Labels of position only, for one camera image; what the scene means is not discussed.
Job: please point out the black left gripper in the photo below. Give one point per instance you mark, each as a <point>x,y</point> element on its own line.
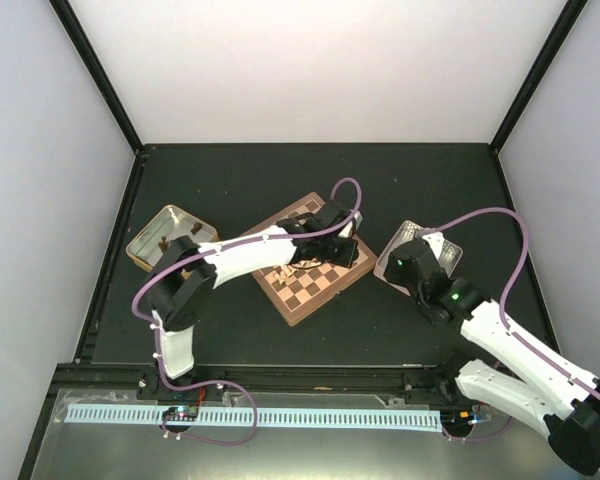
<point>346,259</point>

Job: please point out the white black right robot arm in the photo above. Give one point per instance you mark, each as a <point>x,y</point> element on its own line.
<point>542,389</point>

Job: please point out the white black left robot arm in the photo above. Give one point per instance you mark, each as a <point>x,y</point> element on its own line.
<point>178,288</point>

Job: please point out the dark chess pieces pile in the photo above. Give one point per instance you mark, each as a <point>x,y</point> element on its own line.
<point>165,241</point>

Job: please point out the right controller circuit board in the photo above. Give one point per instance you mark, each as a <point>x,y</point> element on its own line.
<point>471,416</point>

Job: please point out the controller circuit board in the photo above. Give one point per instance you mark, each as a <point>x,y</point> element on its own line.
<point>180,413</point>
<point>471,416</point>

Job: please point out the left controller circuit board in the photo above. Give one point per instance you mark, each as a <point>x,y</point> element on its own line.
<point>180,413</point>

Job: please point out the light wooden knight piece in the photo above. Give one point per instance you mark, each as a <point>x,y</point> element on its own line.
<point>284,274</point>

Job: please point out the pink patterned plastic basket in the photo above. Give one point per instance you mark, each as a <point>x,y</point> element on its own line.
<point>414,255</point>

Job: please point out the yellow bear tin box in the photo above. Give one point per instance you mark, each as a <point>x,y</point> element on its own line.
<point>170,223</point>

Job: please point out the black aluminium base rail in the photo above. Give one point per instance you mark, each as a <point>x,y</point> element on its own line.
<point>428,385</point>

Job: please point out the white slotted cable duct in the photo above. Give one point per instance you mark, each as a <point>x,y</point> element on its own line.
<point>300,418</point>

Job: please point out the black frame post right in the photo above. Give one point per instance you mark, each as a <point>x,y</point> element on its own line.
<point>552,45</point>

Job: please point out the black frame post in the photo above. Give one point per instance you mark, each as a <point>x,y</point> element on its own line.
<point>83,46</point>
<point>552,45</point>

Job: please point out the black frame post left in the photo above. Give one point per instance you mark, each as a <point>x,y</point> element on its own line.
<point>83,46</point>

